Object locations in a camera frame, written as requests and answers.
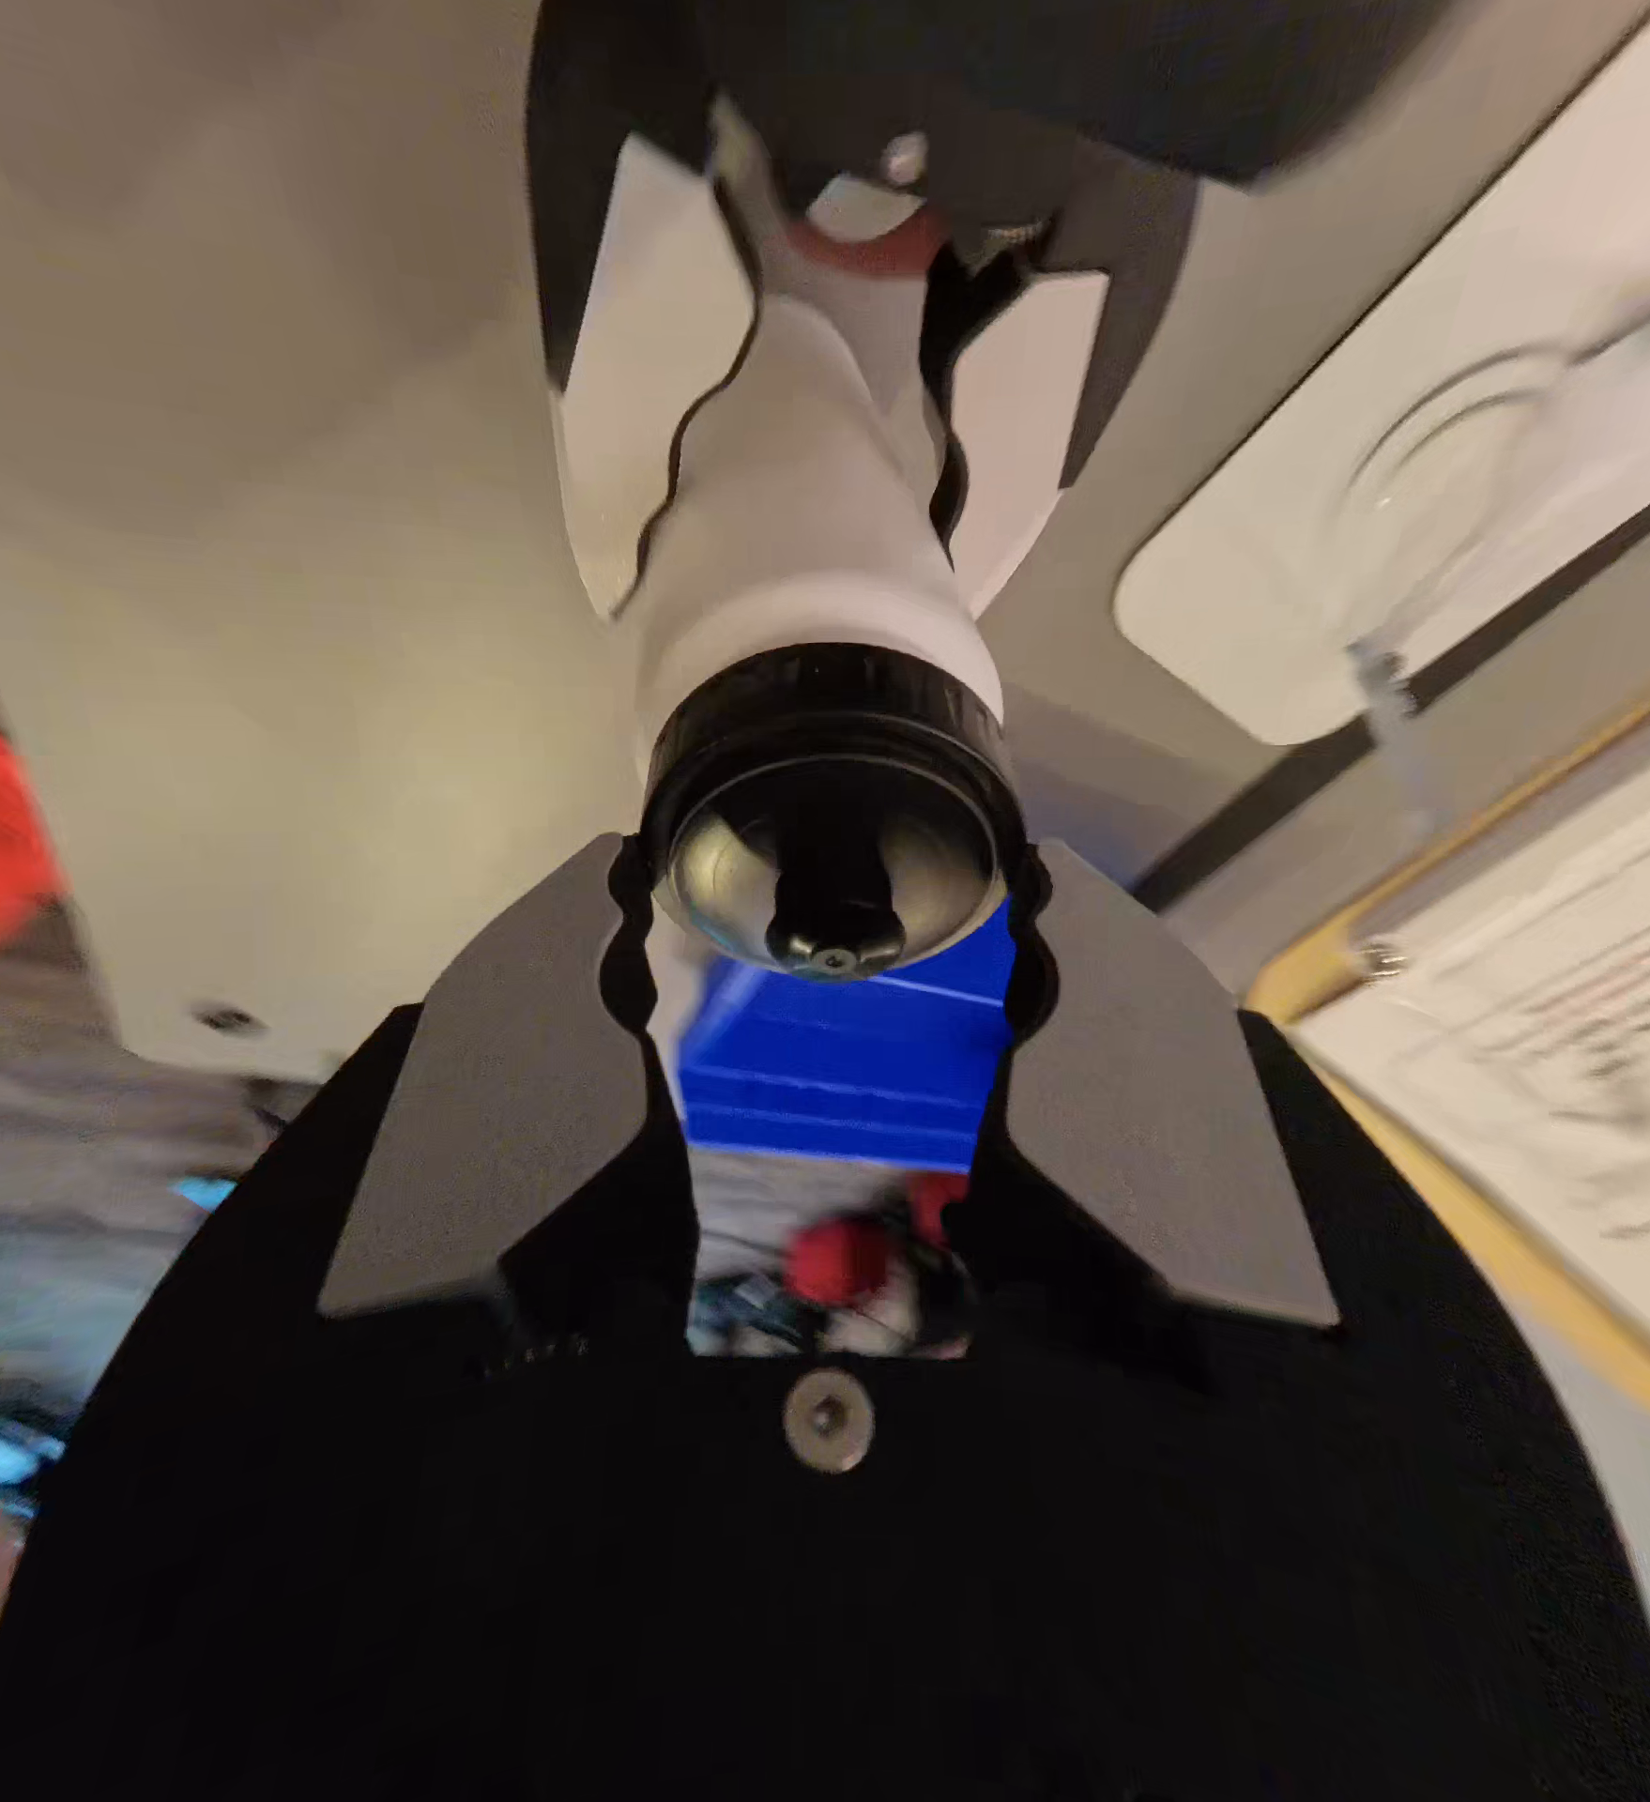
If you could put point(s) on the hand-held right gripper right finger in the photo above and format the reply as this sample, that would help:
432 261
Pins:
1164 1128

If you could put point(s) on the printed paper sheet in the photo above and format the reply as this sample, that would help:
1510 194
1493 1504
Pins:
1558 1044

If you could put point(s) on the white bottle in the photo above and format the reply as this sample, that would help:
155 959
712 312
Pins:
812 537

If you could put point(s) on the wooden display board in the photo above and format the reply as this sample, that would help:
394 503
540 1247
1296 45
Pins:
1332 972

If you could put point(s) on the blue plastic bin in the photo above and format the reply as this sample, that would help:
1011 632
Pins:
854 1058

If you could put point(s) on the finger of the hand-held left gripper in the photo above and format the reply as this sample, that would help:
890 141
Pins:
644 369
1028 423

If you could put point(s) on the clear round stand foot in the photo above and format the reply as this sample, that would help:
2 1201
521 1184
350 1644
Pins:
1472 480

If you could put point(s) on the black bottle lid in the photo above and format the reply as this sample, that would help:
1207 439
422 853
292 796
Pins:
831 819

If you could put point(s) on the red container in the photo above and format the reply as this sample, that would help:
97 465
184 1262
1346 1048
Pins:
840 1254

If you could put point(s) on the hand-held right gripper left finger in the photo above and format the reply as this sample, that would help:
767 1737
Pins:
488 1114

